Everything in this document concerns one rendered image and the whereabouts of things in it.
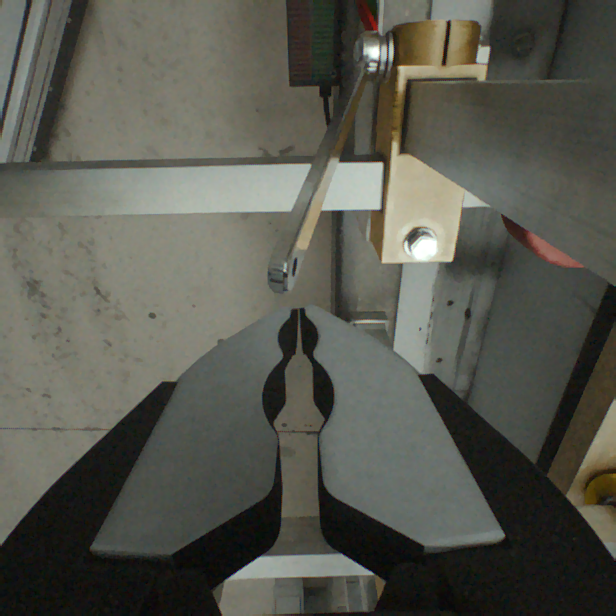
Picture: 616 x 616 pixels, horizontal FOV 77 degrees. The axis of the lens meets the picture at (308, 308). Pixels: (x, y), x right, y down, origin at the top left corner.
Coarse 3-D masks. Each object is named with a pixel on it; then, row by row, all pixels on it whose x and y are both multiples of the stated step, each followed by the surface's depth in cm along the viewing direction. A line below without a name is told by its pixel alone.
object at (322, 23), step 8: (320, 0) 33; (328, 0) 33; (320, 8) 33; (328, 8) 33; (320, 16) 33; (328, 16) 33; (320, 24) 34; (328, 24) 34; (320, 32) 34; (328, 32) 34; (320, 40) 34; (328, 40) 34; (320, 48) 34; (328, 48) 34; (320, 56) 35; (328, 56) 35; (320, 64) 35; (328, 64) 35; (320, 72) 35; (328, 72) 35
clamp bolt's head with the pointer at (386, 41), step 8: (360, 0) 29; (360, 8) 29; (368, 8) 28; (360, 16) 30; (368, 16) 26; (368, 24) 26; (384, 40) 22; (392, 40) 22; (360, 48) 22; (384, 48) 22; (392, 48) 22; (384, 56) 22; (392, 56) 22; (384, 64) 22; (384, 72) 23; (384, 80) 23
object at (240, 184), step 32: (96, 160) 26; (128, 160) 26; (160, 160) 26; (192, 160) 26; (224, 160) 26; (256, 160) 25; (288, 160) 25; (352, 160) 25; (0, 192) 25; (32, 192) 25; (64, 192) 25; (96, 192) 25; (128, 192) 25; (160, 192) 25; (192, 192) 25; (224, 192) 25; (256, 192) 25; (288, 192) 25; (352, 192) 25
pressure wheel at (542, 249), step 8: (504, 216) 24; (504, 224) 25; (512, 224) 23; (512, 232) 24; (520, 232) 23; (528, 232) 22; (520, 240) 24; (528, 240) 22; (536, 240) 22; (528, 248) 23; (536, 248) 22; (544, 248) 22; (552, 248) 22; (544, 256) 23; (552, 256) 23; (560, 256) 23; (560, 264) 23; (568, 264) 23; (576, 264) 23
